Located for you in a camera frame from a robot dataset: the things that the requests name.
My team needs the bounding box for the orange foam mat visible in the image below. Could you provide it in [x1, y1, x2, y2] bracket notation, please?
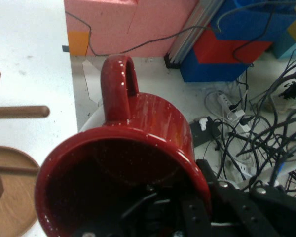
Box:
[68, 31, 90, 56]

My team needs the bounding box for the pink foam mat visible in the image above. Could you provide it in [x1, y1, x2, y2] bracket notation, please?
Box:
[64, 0, 200, 58]

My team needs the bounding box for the brown wooden mug tree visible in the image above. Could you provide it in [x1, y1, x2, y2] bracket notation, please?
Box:
[0, 69, 51, 237]

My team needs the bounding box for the dark looped cable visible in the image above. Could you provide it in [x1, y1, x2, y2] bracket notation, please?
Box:
[217, 0, 296, 66]

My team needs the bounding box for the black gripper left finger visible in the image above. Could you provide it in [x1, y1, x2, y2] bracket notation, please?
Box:
[122, 192, 213, 237]

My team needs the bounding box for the black power adapter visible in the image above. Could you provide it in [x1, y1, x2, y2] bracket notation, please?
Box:
[188, 116, 215, 147]

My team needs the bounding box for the tangled black cable bundle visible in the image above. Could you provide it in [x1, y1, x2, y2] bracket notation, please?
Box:
[202, 56, 296, 198]

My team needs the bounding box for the white power strip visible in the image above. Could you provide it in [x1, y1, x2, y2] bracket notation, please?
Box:
[216, 92, 247, 119]

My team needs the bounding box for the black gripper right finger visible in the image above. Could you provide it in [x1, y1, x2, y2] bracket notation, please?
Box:
[196, 159, 296, 237]

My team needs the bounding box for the blue and red foam block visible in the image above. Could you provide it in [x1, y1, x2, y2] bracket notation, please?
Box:
[179, 0, 296, 83]

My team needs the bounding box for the thin grey floor cable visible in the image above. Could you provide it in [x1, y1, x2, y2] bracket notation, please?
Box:
[65, 11, 222, 57]

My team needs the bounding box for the red speckled enamel mug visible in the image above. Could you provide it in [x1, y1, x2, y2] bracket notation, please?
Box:
[34, 54, 212, 237]

